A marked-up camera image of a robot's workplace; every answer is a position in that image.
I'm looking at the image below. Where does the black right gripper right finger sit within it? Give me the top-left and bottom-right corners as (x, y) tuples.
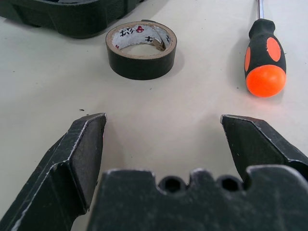
(220, 114), (308, 181)

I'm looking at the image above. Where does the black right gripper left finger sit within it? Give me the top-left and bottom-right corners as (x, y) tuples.
(0, 112), (107, 231)

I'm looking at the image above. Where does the black orange handled screwdriver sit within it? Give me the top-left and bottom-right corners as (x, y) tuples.
(244, 0), (287, 98)

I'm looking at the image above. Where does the black electrical tape roll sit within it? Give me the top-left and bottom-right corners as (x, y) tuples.
(105, 21), (178, 81)

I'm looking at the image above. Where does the black plastic tool case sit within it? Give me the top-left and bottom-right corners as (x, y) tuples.
(0, 0), (145, 39)

